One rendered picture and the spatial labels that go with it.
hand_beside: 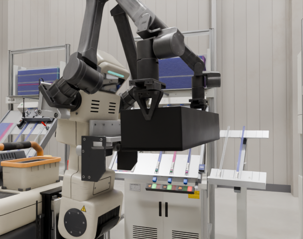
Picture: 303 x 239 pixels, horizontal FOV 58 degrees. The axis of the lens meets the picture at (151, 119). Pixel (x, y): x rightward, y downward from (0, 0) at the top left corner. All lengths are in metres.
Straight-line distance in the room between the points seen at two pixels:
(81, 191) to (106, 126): 0.26
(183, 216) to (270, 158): 2.82
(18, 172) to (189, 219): 1.47
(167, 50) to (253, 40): 4.41
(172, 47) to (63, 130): 0.63
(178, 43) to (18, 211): 0.86
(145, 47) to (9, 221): 0.80
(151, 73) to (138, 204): 1.83
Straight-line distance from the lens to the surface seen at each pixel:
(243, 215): 2.09
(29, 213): 1.24
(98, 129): 1.05
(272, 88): 4.91
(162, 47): 0.68
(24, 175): 1.26
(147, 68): 0.71
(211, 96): 2.37
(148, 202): 2.40
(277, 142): 4.89
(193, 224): 2.35
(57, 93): 0.93
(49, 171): 1.35
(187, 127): 0.74
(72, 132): 1.11
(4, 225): 1.17
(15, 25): 5.94
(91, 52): 0.93
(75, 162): 1.12
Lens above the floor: 1.09
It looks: 1 degrees up
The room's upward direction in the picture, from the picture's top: straight up
